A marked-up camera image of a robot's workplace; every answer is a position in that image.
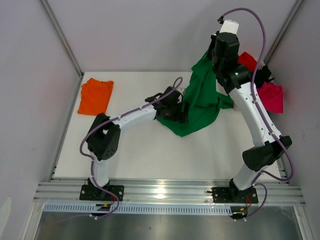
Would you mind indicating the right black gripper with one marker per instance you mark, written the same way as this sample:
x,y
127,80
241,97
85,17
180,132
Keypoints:
x,y
215,53

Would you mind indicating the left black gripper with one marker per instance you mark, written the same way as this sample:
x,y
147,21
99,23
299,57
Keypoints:
x,y
181,117

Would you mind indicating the green t shirt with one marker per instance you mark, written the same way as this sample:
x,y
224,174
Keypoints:
x,y
204,99

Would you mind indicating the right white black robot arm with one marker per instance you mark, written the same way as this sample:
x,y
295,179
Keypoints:
x,y
269,143

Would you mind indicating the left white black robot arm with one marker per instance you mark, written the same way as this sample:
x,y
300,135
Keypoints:
x,y
102,140

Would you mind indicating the red t shirt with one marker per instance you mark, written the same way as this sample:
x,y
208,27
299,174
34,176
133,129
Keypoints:
x,y
248,61

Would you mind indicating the white plastic basket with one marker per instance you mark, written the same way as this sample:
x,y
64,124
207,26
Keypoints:
x,y
261,64

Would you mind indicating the black t shirt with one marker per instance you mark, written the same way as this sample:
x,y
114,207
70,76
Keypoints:
x,y
263,76

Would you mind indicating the magenta t shirt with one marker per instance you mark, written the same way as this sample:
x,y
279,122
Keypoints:
x,y
272,97

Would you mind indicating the orange folded t shirt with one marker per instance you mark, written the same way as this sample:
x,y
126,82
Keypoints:
x,y
95,97

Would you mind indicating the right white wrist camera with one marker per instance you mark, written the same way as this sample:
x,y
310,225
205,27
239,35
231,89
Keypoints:
x,y
229,26

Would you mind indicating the right aluminium frame post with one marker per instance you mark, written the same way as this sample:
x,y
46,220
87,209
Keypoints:
x,y
285,27

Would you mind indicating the aluminium frame post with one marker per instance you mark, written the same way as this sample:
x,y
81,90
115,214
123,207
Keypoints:
x,y
285,27
48,11

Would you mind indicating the aluminium mounting rail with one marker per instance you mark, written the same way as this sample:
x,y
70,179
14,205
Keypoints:
x,y
168,192

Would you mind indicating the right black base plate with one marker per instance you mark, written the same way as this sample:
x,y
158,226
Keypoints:
x,y
231,195

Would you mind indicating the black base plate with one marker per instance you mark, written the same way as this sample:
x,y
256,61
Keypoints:
x,y
231,195
91,193

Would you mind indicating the white slotted cable duct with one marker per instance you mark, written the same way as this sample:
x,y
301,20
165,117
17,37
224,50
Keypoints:
x,y
126,208

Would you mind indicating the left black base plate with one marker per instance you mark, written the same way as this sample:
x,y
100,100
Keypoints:
x,y
91,193

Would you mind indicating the left aluminium frame post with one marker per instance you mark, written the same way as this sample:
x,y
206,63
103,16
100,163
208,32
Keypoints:
x,y
48,11

